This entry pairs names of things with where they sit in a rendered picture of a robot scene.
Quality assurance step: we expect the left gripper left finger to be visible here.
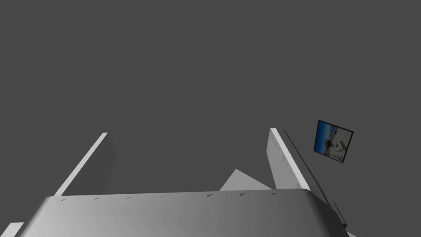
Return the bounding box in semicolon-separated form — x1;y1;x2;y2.
54;132;117;197

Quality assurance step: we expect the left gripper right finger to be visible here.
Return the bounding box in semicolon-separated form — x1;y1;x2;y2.
266;128;329;205

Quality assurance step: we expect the framed blue wall picture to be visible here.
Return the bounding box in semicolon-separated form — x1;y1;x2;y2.
313;120;354;164

